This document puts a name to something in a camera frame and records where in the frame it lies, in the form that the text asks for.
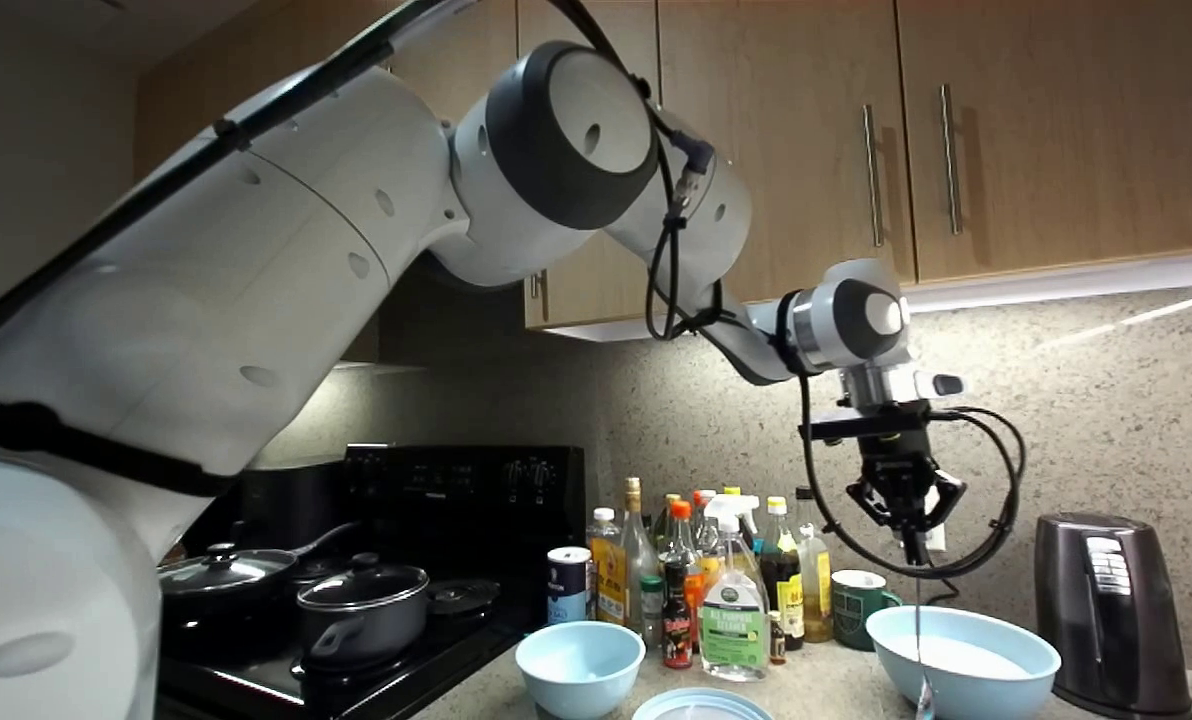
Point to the black stove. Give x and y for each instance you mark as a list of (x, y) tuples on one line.
[(477, 516)]

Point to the black lidded pot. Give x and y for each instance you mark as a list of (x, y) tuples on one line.
[(367, 615)]

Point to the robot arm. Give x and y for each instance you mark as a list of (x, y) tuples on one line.
[(165, 345)]

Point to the dark sauce bottle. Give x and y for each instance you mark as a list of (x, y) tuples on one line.
[(781, 569)]

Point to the small blue bowl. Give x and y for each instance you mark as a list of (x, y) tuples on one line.
[(578, 671)]

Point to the clear spray bottle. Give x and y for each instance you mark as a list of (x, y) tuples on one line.
[(733, 615)]

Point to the black electric kettle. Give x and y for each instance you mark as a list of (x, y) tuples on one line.
[(1107, 606)]

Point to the green mug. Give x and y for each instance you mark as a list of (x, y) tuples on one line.
[(853, 598)]

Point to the yellow oil bottle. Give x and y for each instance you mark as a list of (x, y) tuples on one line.
[(609, 564)]

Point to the round clear lid plate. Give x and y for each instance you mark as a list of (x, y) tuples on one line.
[(699, 705)]

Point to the large blue bowl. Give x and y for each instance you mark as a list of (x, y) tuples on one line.
[(979, 666)]

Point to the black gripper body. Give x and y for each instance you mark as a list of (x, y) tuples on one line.
[(897, 484)]

